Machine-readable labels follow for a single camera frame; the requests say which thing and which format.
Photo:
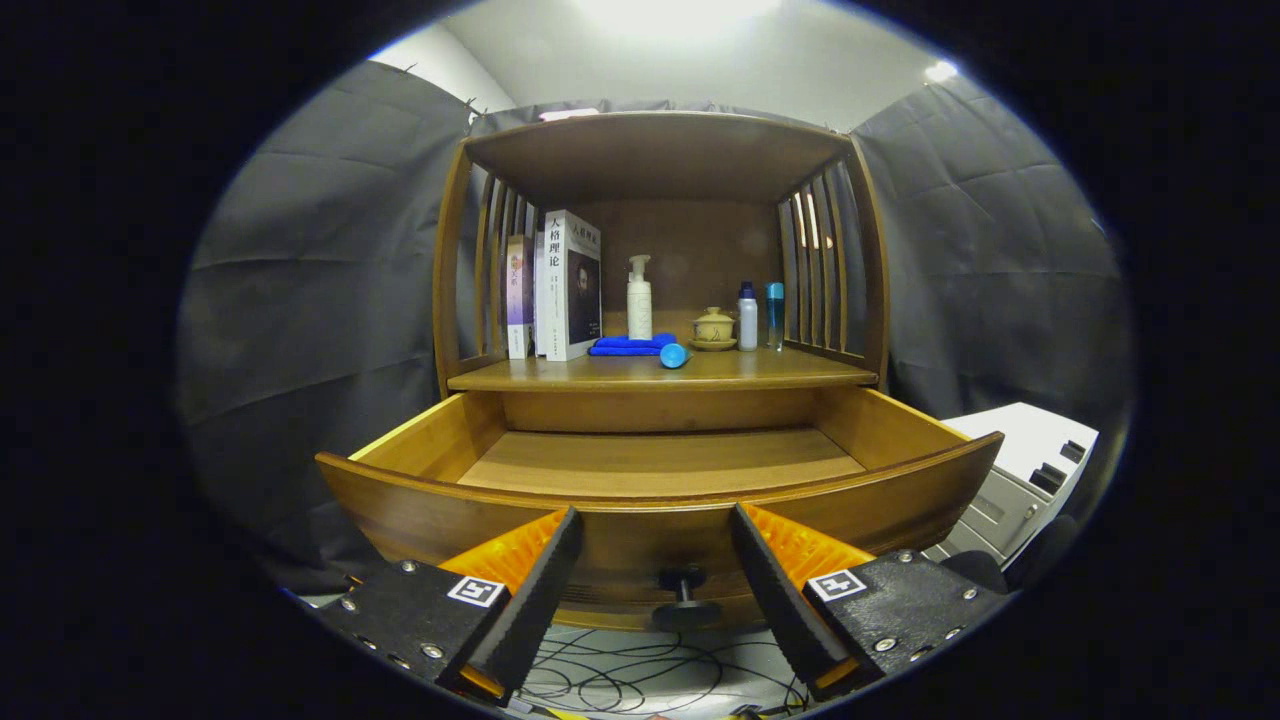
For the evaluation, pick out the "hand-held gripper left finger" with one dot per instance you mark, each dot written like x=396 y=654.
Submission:
x=530 y=610

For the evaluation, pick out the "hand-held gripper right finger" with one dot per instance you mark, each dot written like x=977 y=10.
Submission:
x=780 y=610

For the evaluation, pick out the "wooden drawer with black knob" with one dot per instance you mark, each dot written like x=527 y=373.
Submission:
x=640 y=540

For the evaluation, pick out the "blue and white tube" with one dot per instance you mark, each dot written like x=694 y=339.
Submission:
x=673 y=356

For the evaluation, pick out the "wooden countertop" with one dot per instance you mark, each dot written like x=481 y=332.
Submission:
x=600 y=372

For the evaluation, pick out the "brown wooden cabinet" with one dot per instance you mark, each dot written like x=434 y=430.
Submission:
x=690 y=250

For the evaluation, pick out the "folded blue cloth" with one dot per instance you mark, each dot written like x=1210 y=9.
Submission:
x=620 y=346

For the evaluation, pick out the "white bottle with blue cap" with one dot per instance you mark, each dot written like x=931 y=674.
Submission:
x=747 y=325

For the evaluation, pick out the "yellow lidded tea cup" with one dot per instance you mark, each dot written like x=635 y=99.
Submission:
x=713 y=328

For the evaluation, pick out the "slim blue bottle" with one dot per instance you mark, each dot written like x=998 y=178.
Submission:
x=775 y=320

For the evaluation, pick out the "purple book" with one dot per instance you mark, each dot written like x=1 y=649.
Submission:
x=518 y=300

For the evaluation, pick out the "large white book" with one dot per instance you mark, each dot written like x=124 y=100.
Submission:
x=560 y=300

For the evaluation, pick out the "white pump bottle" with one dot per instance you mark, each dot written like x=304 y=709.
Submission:
x=640 y=315

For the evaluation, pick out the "small ceiling light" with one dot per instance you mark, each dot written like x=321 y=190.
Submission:
x=940 y=71

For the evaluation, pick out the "large round ceiling light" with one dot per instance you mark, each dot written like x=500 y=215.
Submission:
x=680 y=8

